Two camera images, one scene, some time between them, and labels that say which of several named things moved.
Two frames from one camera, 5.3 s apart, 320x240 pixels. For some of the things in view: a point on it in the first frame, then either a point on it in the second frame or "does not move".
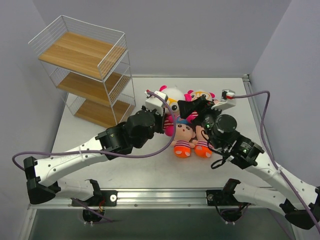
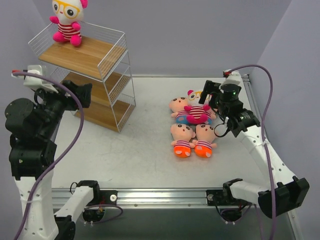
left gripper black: (160, 122) → (75, 94)
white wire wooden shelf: (89, 66) does not move
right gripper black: (200, 110) → (213, 95)
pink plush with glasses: (174, 95) → (69, 13)
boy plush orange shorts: (203, 145) does not move
